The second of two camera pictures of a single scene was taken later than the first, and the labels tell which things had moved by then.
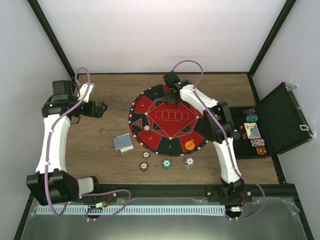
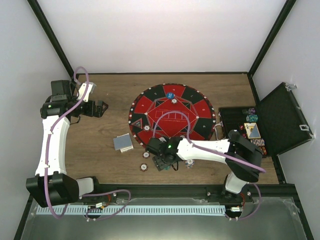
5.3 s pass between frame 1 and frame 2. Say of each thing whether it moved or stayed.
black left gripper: stayed
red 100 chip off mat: stayed
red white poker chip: stayed
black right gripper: moved
